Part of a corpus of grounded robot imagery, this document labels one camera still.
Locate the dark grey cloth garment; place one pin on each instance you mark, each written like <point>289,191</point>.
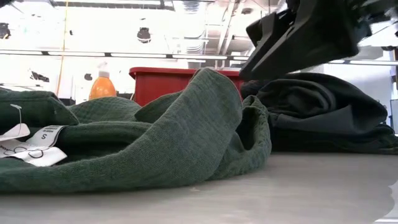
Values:
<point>311,93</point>

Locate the round ceiling sensor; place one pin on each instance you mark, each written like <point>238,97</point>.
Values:
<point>143,35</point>

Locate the dark green knit garment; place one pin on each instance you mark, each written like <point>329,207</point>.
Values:
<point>174,146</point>

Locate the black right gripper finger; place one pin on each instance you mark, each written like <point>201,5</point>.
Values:
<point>267,29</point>
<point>304,46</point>

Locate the black ceiling fixture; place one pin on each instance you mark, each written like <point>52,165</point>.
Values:
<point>4,31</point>

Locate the red plastic bin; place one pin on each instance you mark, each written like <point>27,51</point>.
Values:
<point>155,84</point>

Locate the orange spray bottle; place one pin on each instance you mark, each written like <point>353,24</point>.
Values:
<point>102,88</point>

